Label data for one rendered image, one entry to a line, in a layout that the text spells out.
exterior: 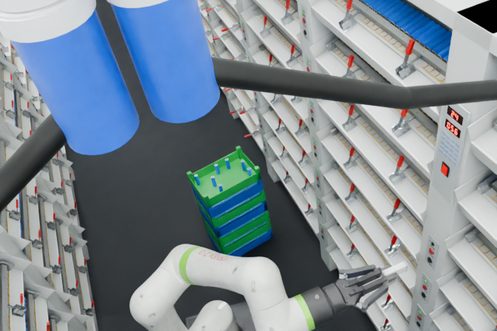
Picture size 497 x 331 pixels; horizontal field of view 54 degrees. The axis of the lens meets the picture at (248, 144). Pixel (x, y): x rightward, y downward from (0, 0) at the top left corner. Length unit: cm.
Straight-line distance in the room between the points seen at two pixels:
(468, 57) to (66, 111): 77
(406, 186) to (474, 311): 37
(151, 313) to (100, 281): 135
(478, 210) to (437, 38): 42
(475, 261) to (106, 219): 231
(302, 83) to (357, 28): 96
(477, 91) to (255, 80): 29
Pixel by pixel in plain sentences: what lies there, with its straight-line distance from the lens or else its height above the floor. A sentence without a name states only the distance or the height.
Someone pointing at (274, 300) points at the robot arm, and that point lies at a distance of 125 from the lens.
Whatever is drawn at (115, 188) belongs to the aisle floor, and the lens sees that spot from 330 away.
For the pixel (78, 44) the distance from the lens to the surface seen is 35.
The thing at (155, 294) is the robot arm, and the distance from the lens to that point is 156.
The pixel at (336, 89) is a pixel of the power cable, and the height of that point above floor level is 193.
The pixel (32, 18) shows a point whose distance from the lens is 34.
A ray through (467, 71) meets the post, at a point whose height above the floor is 164.
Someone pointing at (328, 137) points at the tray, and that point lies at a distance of 189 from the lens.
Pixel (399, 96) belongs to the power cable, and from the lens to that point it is 54.
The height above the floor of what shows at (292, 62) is 114.
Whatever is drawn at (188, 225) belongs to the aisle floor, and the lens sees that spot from 292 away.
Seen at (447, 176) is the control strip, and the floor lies 136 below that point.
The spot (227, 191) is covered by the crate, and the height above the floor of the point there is 52.
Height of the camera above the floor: 223
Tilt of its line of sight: 43 degrees down
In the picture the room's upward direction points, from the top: 12 degrees counter-clockwise
